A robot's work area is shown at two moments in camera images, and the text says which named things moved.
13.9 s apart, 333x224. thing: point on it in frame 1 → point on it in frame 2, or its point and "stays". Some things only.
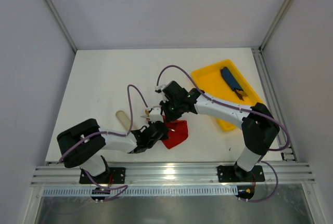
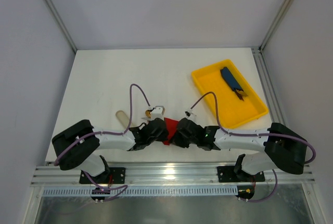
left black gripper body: (159, 127) stays
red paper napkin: (181, 132) stays
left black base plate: (111, 175) stays
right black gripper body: (166, 110) → (182, 131)
